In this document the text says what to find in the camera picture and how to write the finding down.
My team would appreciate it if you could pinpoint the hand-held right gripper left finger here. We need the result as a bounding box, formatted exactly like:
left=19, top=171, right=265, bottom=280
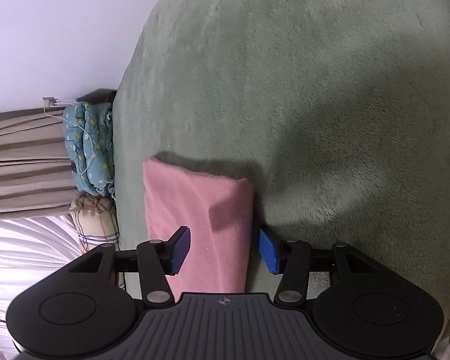
left=65, top=226, right=192, bottom=307

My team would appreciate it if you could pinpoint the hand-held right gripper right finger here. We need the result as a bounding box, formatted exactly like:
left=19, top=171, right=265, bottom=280
left=258, top=226, right=380, bottom=307

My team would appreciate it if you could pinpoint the pink sweater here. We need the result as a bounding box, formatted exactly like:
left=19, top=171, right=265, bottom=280
left=142, top=158, right=256, bottom=294

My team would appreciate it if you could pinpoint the plaid rolled quilt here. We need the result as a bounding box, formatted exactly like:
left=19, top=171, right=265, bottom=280
left=68, top=190, right=121, bottom=289

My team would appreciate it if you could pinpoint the teal floral quilt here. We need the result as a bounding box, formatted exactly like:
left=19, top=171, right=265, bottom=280
left=62, top=100, right=117, bottom=199

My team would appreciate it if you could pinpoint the white sheer curtain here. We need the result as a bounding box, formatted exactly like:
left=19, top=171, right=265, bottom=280
left=0, top=213, right=84, bottom=360

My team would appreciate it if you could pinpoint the green fleece bed blanket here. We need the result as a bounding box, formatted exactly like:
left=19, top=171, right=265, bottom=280
left=112, top=0, right=450, bottom=312

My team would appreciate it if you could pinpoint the wide beige curtain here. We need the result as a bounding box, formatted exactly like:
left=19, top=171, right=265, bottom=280
left=0, top=106, right=80, bottom=217

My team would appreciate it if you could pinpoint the white charging cable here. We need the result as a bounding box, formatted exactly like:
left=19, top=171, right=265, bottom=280
left=43, top=98, right=99, bottom=176

